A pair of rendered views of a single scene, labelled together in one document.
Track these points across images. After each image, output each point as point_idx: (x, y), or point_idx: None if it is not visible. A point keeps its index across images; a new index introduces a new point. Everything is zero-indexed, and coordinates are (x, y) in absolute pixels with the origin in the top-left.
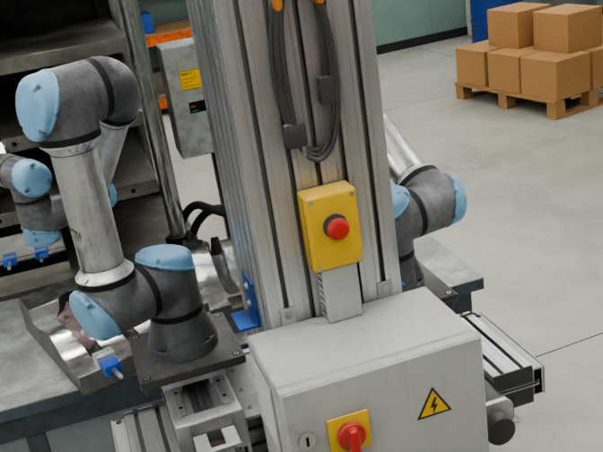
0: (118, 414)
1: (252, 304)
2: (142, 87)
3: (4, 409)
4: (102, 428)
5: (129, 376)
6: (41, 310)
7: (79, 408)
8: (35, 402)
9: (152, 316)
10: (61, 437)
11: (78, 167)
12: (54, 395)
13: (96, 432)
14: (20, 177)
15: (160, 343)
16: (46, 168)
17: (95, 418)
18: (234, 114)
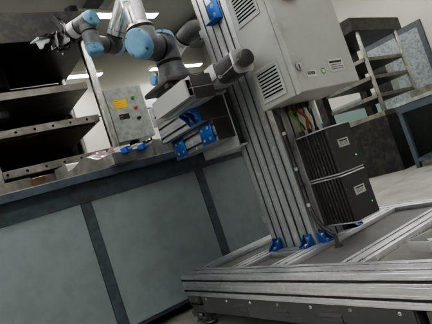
0: (130, 192)
1: (216, 9)
2: (98, 98)
3: (69, 177)
4: (122, 200)
5: (135, 161)
6: (72, 165)
7: (108, 186)
8: (87, 173)
9: (164, 50)
10: (99, 205)
11: None
12: (97, 170)
13: (119, 203)
14: (87, 11)
15: (167, 72)
16: (97, 13)
17: (117, 193)
18: None
